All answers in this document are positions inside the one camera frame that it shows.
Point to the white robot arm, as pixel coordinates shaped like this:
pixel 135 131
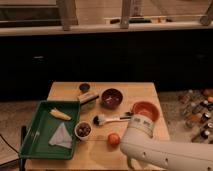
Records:
pixel 138 143

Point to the dark purple bowl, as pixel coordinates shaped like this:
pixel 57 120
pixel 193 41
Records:
pixel 111 98

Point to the orange bowl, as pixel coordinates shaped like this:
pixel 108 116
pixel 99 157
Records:
pixel 147 109

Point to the wooden block brush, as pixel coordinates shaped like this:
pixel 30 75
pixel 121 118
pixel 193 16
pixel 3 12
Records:
pixel 87 97

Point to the white cup with dark contents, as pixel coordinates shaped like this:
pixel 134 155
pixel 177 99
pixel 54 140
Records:
pixel 83 130

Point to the yellow corn cob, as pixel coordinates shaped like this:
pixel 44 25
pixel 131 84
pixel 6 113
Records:
pixel 60 115

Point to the grey folded cloth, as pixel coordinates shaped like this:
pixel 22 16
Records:
pixel 61 137

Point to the green plastic tray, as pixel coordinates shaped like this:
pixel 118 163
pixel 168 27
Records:
pixel 43 126

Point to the green chili pepper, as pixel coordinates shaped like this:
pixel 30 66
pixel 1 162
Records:
pixel 130 166

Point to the spice jar rack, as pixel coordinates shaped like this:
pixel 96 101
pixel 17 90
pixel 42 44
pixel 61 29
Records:
pixel 196 116

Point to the white handled brush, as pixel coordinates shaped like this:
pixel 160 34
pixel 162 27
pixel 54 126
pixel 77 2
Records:
pixel 102 119

